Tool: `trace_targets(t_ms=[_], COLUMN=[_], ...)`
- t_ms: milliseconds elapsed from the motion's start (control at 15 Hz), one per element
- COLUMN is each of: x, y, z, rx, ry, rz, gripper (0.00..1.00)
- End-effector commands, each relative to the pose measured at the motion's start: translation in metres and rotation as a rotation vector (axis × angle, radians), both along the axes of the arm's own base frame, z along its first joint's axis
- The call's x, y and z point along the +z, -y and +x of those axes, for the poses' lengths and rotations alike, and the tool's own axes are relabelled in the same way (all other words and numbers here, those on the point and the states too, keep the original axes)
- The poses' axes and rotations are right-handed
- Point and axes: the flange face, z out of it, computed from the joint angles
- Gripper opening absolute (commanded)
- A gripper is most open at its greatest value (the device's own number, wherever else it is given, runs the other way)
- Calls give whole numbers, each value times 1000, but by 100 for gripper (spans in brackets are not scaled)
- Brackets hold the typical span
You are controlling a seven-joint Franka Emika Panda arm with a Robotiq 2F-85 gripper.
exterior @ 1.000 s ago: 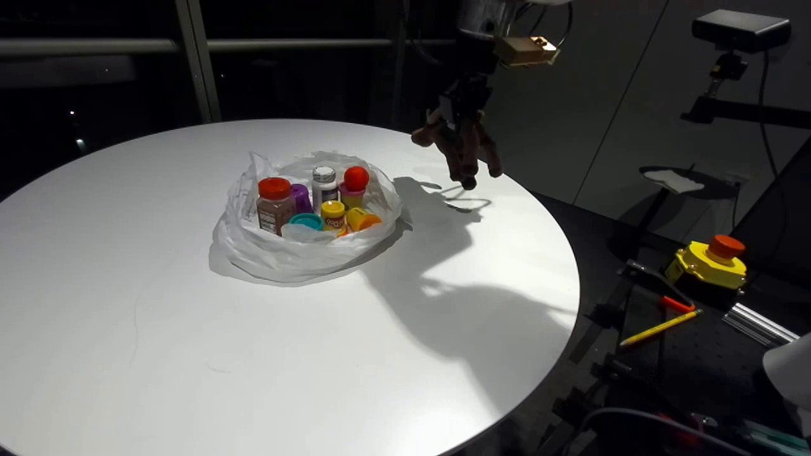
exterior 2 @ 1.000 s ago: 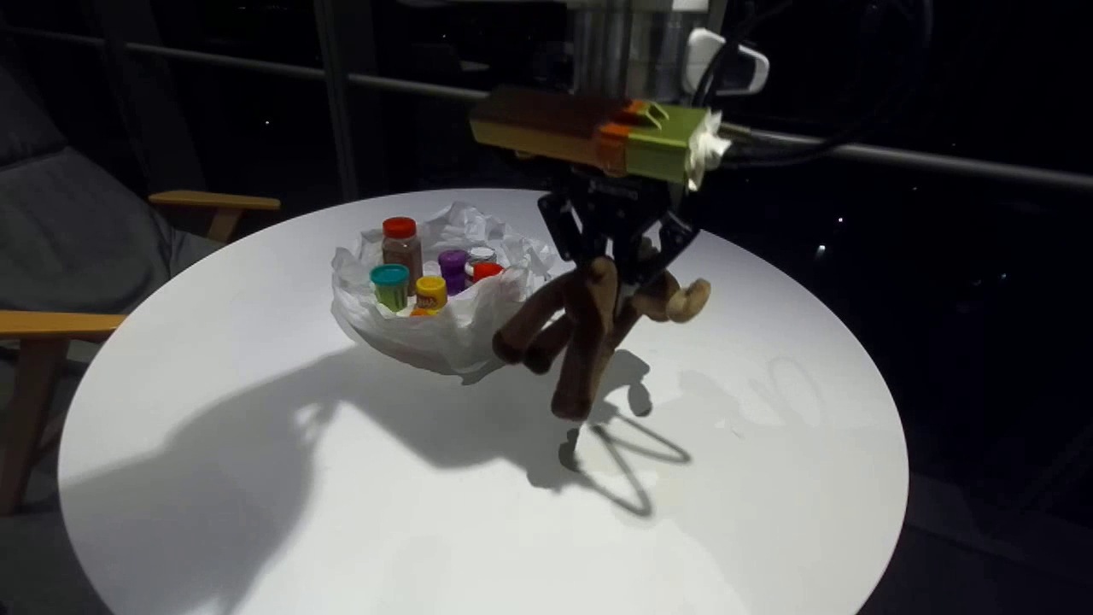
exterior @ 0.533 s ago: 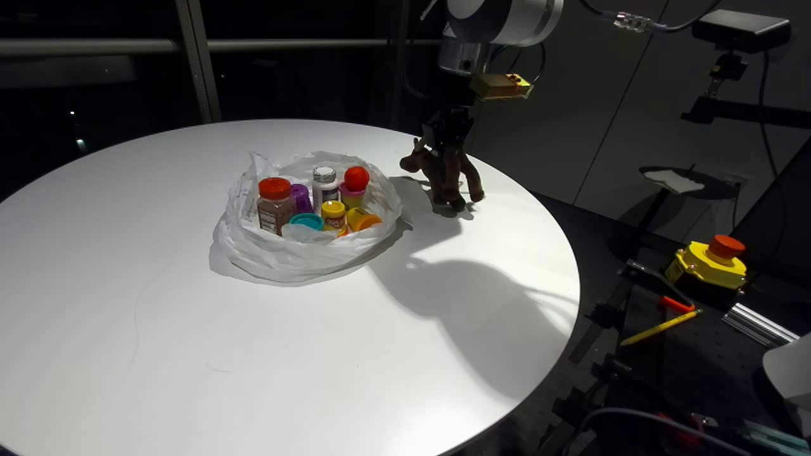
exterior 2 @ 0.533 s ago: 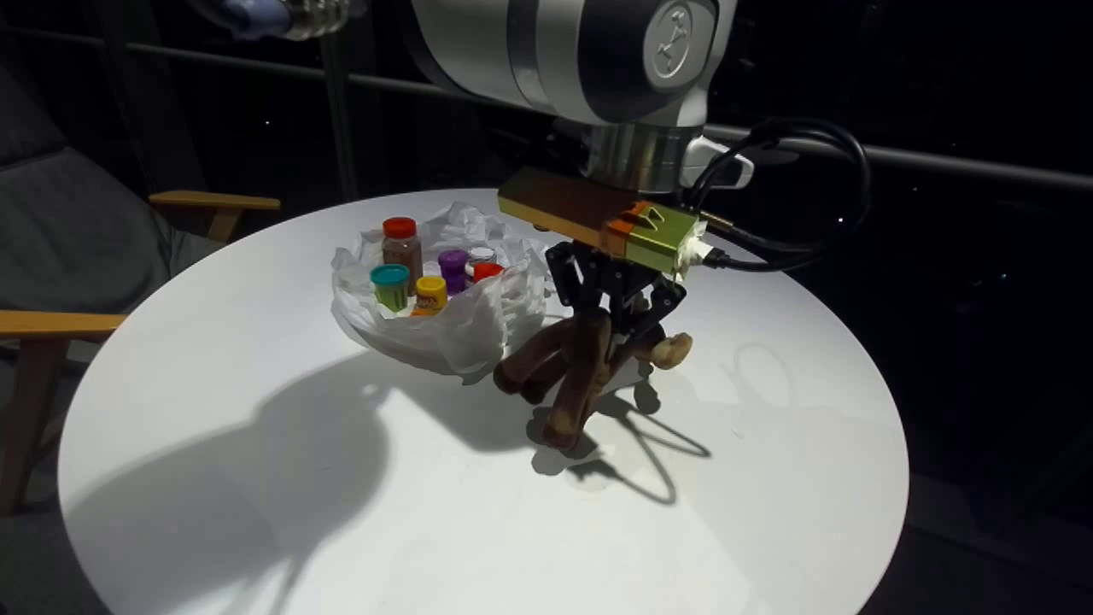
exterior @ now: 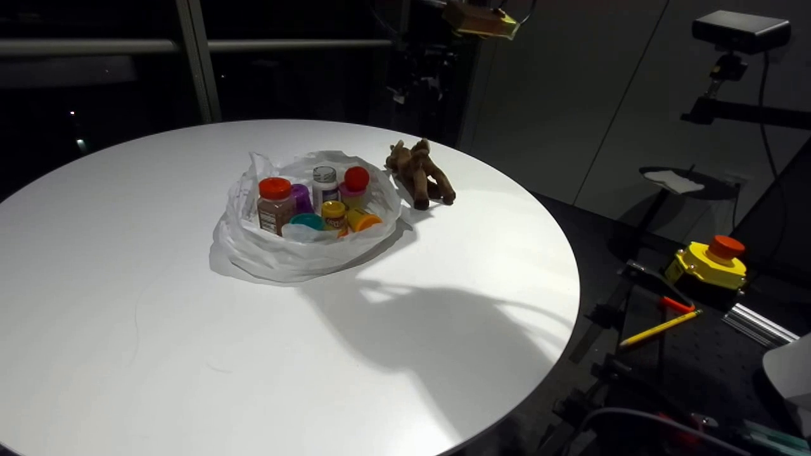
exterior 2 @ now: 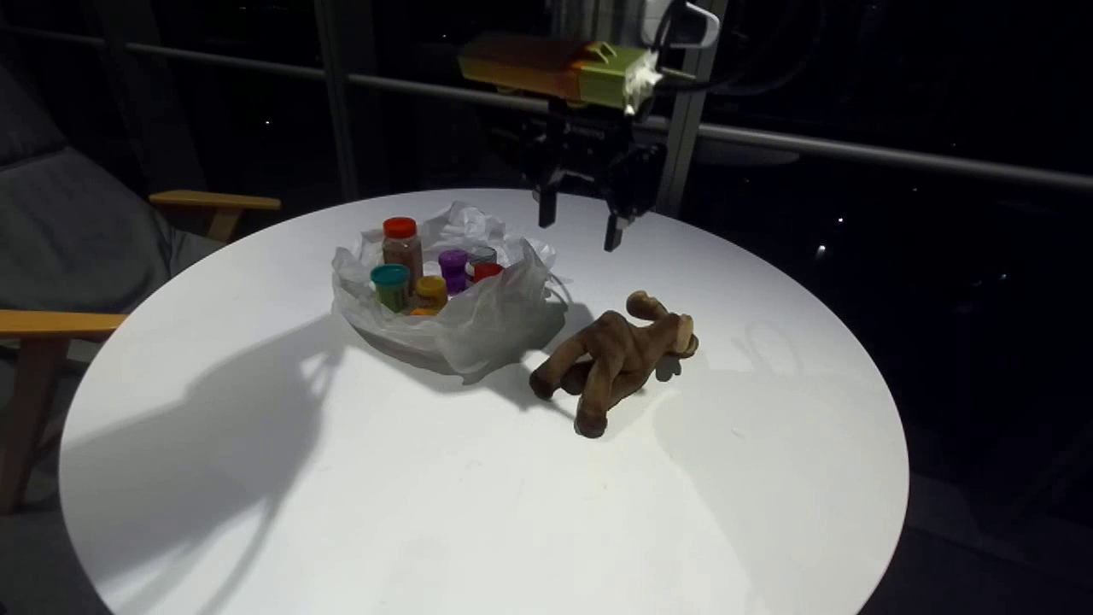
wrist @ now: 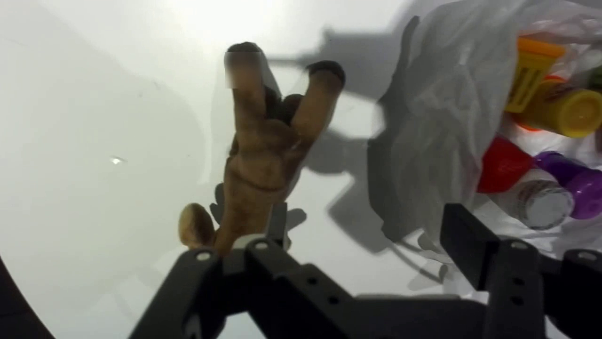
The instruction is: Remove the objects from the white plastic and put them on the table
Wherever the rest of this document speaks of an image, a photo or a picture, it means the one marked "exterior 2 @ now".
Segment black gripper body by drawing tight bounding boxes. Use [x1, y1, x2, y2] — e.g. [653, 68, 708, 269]
[530, 101, 666, 200]

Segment yellow tub purple lid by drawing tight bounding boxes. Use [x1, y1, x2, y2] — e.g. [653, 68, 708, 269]
[435, 245, 474, 297]

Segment brown plush moose toy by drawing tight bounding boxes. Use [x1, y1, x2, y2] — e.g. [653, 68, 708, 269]
[526, 288, 705, 439]

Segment spice jar red lid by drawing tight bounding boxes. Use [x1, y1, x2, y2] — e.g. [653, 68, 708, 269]
[381, 215, 428, 284]

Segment yellow tub teal lid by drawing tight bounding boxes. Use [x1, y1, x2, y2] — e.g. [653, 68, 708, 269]
[368, 262, 416, 314]

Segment white plastic bag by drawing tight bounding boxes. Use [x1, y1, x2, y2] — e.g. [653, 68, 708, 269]
[329, 200, 573, 382]

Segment yellow tub light orange lid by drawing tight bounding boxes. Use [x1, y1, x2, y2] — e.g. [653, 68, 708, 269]
[410, 273, 451, 319]

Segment metal handrail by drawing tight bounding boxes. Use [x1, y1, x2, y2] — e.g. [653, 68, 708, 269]
[0, 21, 1093, 193]

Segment grey chair wooden armrests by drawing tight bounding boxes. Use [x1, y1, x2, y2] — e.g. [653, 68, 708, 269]
[0, 65, 284, 515]

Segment yellow-green wrist camera box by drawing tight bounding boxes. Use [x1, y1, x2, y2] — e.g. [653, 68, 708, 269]
[459, 31, 666, 115]

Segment grey vertical frame post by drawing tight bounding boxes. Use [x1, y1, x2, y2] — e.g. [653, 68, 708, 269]
[653, 0, 731, 220]

